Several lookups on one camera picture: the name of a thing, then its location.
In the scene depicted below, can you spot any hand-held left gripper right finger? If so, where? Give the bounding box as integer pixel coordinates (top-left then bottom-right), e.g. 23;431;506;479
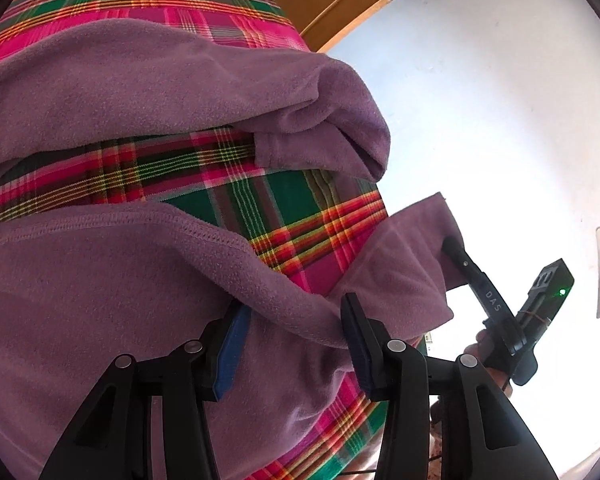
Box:
340;292;561;480

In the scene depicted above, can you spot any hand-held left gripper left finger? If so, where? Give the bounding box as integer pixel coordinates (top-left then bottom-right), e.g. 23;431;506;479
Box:
39;305;253;480

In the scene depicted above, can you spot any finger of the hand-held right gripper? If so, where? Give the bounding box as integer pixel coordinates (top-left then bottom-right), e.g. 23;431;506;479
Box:
441;236;488;291

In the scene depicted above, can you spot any purple fleece garment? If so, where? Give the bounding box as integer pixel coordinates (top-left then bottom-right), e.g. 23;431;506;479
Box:
0;19;468;480

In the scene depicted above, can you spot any person's right hand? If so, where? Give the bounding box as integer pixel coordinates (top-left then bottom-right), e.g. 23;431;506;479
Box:
462;329;512;395

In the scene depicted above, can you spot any pink green plaid blanket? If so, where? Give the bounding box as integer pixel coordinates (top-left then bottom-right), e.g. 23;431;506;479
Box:
0;0;426;480

